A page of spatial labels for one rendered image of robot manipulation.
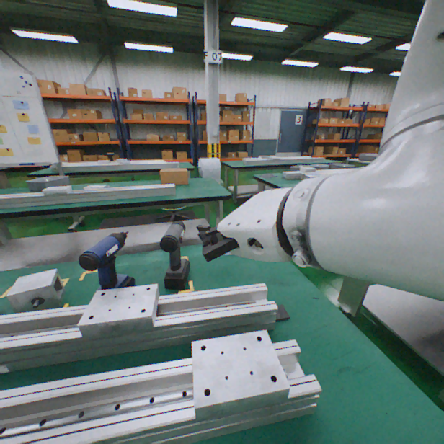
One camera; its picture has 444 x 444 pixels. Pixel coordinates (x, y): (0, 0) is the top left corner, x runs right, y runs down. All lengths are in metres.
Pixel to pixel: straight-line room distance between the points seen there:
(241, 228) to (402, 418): 0.54
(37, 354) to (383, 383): 0.79
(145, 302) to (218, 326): 0.20
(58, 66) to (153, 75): 3.53
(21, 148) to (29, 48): 8.71
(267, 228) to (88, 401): 0.49
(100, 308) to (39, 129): 2.99
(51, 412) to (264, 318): 0.47
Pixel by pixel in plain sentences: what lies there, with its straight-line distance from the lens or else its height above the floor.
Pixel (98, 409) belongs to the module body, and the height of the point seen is 0.84.
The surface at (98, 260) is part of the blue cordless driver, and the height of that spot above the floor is 0.97.
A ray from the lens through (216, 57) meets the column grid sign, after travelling 6.26.
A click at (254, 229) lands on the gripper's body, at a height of 1.20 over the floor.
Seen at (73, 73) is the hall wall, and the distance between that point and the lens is 11.43.
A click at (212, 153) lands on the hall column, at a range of 5.97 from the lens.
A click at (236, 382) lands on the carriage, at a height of 0.90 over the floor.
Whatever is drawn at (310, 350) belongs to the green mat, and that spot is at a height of 0.78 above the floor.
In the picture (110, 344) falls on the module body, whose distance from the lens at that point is 0.63.
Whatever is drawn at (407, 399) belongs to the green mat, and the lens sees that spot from 0.68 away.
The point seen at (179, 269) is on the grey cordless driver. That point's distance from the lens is 0.74.
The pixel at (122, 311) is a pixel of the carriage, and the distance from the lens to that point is 0.57.
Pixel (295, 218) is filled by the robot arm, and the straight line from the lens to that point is 0.17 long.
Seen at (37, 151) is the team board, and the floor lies 1.12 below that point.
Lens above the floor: 1.29
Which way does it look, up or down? 24 degrees down
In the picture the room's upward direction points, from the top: straight up
